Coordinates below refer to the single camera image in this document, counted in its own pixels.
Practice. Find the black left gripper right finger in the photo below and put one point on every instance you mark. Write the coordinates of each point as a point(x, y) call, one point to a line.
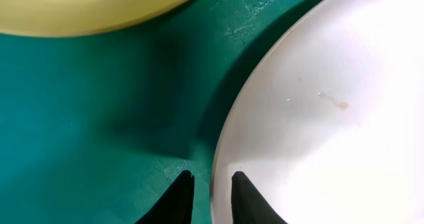
point(248, 205)

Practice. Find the yellow plate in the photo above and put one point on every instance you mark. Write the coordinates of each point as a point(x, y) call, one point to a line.
point(68, 18)

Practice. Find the teal serving tray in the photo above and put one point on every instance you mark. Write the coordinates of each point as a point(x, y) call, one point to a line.
point(94, 129)

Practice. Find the pink white plate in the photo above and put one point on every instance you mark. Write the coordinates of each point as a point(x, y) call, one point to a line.
point(329, 125)

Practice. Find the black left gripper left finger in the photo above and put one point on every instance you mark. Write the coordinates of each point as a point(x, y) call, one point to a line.
point(175, 205)

